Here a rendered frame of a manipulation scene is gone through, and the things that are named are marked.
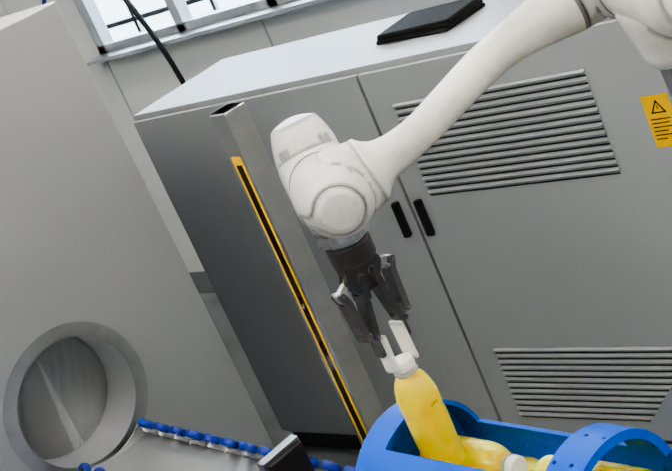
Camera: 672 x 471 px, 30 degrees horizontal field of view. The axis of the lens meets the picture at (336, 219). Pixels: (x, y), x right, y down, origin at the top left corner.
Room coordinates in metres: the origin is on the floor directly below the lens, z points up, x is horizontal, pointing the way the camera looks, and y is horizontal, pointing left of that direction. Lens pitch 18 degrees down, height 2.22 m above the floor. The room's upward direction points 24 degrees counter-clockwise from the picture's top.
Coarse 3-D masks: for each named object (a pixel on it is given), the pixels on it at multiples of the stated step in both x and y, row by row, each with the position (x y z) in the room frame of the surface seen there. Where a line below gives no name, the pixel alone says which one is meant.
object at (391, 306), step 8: (376, 272) 1.86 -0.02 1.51; (376, 280) 1.86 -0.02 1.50; (384, 280) 1.87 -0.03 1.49; (376, 288) 1.87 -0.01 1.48; (384, 288) 1.87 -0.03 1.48; (376, 296) 1.88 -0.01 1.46; (384, 296) 1.87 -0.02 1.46; (392, 296) 1.87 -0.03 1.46; (384, 304) 1.88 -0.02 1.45; (392, 304) 1.87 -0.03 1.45; (392, 312) 1.88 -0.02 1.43; (400, 312) 1.87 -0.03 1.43
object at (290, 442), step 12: (288, 444) 2.29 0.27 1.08; (300, 444) 2.29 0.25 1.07; (276, 456) 2.27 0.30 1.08; (288, 456) 2.27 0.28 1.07; (300, 456) 2.28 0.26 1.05; (264, 468) 2.25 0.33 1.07; (276, 468) 2.25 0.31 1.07; (288, 468) 2.26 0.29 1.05; (300, 468) 2.28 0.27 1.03; (312, 468) 2.29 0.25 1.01
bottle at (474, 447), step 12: (468, 444) 1.89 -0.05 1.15; (480, 444) 1.87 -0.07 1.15; (492, 444) 1.86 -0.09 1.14; (420, 456) 1.96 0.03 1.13; (468, 456) 1.87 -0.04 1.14; (480, 456) 1.85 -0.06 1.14; (492, 456) 1.84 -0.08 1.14; (504, 456) 1.83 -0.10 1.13; (480, 468) 1.84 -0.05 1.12; (492, 468) 1.83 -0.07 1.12
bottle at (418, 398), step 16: (416, 368) 1.85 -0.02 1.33; (400, 384) 1.85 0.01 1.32; (416, 384) 1.84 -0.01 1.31; (432, 384) 1.85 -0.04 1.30; (400, 400) 1.85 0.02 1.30; (416, 400) 1.83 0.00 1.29; (432, 400) 1.83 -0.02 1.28; (416, 416) 1.83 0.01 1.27; (432, 416) 1.83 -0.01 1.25; (448, 416) 1.85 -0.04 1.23; (416, 432) 1.84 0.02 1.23; (432, 432) 1.83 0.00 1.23; (448, 432) 1.83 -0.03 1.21; (432, 448) 1.83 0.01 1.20; (448, 448) 1.83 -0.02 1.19
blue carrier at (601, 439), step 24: (456, 408) 1.99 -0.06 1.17; (384, 432) 1.90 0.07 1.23; (408, 432) 1.96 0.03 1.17; (480, 432) 1.99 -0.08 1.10; (504, 432) 1.94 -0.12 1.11; (528, 432) 1.89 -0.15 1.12; (552, 432) 1.85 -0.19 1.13; (576, 432) 1.64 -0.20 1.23; (600, 432) 1.62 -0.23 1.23; (624, 432) 1.61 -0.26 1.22; (648, 432) 1.64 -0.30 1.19; (360, 456) 1.90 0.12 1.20; (384, 456) 1.86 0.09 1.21; (408, 456) 1.82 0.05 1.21; (576, 456) 1.58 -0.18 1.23; (600, 456) 1.58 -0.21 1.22; (624, 456) 1.74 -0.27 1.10; (648, 456) 1.69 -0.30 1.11
